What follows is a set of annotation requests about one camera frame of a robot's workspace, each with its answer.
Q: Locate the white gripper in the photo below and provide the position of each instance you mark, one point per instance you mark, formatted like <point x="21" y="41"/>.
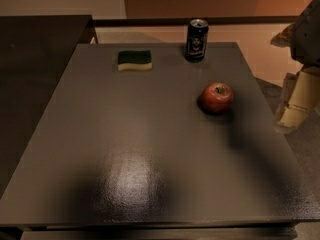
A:
<point x="307" y="39"/>

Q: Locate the dark pepsi can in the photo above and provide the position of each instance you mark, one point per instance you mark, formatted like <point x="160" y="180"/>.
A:
<point x="196" y="40"/>

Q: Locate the red apple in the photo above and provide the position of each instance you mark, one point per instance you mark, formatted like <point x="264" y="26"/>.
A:
<point x="217" y="97"/>

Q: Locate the green and yellow sponge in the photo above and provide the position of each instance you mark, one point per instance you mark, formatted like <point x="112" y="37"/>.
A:
<point x="134" y="60"/>

